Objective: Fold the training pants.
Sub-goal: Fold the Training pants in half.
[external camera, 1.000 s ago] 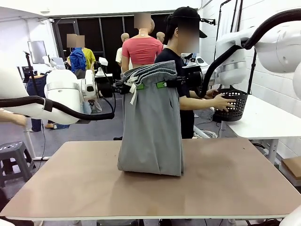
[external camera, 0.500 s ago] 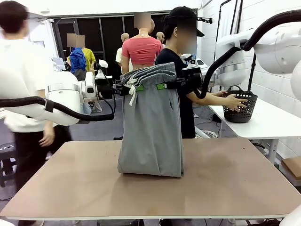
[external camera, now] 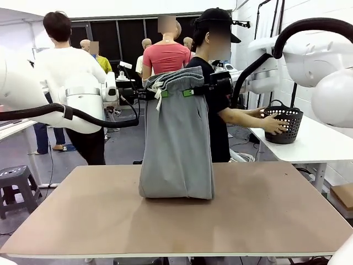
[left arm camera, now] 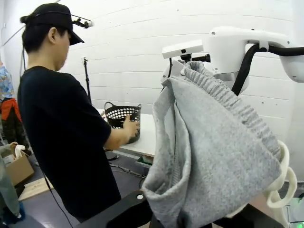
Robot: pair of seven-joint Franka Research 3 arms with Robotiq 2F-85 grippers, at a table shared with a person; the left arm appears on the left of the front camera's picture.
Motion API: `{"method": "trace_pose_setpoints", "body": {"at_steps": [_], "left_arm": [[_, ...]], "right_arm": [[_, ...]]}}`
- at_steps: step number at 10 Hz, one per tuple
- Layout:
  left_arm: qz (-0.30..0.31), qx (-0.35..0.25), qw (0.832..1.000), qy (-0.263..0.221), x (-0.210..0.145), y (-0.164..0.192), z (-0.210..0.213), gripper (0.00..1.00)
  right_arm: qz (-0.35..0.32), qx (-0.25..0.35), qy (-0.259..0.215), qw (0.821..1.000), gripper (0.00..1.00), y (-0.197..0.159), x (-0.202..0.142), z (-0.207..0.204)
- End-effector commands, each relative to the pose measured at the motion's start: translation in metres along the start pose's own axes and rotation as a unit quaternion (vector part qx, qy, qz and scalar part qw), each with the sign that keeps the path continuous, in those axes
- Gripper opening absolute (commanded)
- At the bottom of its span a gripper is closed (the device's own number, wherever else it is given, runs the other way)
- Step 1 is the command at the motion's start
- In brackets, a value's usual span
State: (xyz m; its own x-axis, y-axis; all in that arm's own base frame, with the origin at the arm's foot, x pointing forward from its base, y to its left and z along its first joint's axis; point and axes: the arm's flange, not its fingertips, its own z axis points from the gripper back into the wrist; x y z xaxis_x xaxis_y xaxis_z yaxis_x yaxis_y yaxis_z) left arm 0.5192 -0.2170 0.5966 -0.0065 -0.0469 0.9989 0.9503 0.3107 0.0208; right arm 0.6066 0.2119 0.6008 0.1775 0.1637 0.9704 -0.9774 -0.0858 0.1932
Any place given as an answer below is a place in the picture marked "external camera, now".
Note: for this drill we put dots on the dark perforated plastic basket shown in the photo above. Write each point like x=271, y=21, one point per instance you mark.
x=286, y=129

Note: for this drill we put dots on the brown cardboard box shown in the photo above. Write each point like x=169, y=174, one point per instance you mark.
x=343, y=198

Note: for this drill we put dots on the person in dark jeans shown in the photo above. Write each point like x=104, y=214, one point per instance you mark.
x=41, y=138

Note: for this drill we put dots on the person's left hand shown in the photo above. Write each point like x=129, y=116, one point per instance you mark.
x=257, y=113

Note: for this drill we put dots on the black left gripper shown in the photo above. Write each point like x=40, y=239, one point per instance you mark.
x=128, y=94

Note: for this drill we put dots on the person's left forearm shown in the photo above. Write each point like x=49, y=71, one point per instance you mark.
x=244, y=112

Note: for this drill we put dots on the grey plastic stool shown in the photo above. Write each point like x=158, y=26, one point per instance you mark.
x=16, y=182

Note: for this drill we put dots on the grey training pants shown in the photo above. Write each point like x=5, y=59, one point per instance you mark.
x=176, y=143

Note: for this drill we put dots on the person's right hand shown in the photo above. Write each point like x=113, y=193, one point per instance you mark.
x=275, y=125

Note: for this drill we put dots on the person in black t-shirt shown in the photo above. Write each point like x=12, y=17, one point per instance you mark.
x=218, y=118

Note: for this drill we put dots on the person in white shirt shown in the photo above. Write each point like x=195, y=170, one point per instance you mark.
x=58, y=30

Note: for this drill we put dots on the white backdrop sheet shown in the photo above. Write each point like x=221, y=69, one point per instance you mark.
x=266, y=19

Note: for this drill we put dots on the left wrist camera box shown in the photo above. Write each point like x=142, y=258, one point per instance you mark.
x=125, y=66

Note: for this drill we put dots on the mannequin in red top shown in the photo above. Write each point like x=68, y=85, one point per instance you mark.
x=165, y=55

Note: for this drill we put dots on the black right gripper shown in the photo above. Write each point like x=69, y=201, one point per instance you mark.
x=224, y=87

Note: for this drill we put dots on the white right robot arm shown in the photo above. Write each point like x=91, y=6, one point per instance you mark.
x=317, y=60

